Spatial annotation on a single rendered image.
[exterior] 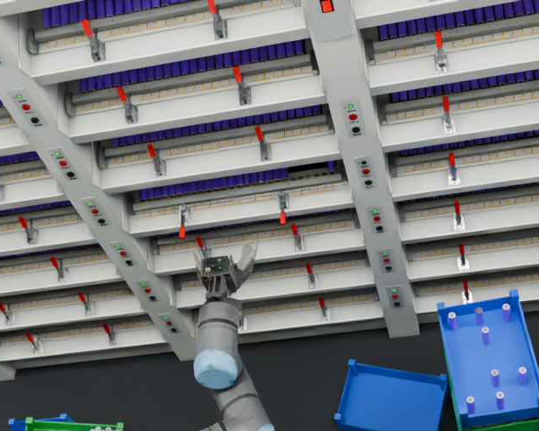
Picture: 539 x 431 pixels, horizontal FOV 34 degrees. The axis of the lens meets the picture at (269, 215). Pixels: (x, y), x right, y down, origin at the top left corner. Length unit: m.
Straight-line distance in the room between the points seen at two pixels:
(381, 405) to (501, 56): 1.23
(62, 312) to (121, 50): 1.14
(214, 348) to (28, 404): 1.37
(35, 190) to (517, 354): 1.27
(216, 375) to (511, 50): 0.92
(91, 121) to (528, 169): 1.06
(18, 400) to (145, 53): 1.62
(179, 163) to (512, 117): 0.80
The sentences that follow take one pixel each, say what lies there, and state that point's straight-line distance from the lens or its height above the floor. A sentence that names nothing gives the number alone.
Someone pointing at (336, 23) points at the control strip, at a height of 1.32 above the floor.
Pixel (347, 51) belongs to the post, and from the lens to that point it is 1.83.
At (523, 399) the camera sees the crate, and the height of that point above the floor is 0.48.
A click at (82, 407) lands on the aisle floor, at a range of 3.02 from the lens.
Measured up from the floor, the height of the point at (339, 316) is 0.14.
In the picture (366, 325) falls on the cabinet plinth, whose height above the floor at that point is 0.03.
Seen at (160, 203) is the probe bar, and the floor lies 0.77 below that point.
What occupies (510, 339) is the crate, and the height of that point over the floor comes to 0.48.
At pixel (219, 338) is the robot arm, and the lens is 1.86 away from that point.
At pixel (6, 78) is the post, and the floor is 1.33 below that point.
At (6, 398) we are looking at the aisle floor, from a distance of 3.17.
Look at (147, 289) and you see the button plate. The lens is 2.57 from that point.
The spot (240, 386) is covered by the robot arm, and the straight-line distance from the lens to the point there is 1.94.
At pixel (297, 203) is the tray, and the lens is 2.24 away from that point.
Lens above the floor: 2.48
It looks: 51 degrees down
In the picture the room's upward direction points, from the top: 22 degrees counter-clockwise
